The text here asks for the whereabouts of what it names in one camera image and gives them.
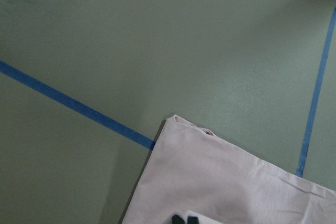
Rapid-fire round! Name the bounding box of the pink Snoopy t-shirt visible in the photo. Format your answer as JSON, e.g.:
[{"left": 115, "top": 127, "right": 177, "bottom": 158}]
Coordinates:
[{"left": 122, "top": 115, "right": 335, "bottom": 223}]

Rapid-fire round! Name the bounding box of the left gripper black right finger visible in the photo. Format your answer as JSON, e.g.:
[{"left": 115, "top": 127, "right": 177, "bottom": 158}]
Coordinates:
[{"left": 187, "top": 216, "right": 198, "bottom": 224}]

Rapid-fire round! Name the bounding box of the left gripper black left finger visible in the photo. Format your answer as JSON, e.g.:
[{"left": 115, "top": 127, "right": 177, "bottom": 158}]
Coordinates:
[{"left": 171, "top": 215, "right": 184, "bottom": 224}]

